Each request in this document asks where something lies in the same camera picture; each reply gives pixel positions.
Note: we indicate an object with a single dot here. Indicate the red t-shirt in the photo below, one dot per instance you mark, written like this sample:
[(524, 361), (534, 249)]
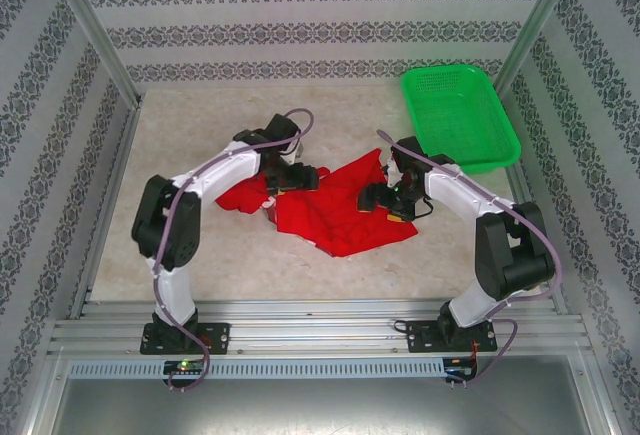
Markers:
[(320, 215)]

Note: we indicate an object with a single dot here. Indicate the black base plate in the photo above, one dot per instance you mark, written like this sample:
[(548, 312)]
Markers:
[(420, 337), (215, 337)]

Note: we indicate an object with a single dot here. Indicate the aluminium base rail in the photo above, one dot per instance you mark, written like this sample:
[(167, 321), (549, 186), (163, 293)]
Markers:
[(310, 327)]

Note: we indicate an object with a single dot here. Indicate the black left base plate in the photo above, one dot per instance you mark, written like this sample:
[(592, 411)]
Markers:
[(215, 337)]

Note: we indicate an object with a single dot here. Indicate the aluminium frame post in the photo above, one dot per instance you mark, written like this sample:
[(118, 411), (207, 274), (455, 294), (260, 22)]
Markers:
[(537, 25), (95, 30)]

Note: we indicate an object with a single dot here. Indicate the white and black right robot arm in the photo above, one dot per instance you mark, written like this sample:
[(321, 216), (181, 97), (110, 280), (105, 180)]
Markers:
[(505, 250)]

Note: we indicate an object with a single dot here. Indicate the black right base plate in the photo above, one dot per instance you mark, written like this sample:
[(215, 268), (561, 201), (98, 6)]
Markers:
[(420, 337)]

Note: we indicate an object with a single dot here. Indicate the green plastic basket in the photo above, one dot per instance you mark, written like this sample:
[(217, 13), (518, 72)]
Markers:
[(457, 120)]

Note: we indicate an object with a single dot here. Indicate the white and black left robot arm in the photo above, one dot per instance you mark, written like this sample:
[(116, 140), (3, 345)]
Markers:
[(170, 235)]

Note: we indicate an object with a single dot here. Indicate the grey metal bottom panel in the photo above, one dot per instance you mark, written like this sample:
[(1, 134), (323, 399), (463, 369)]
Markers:
[(320, 405)]

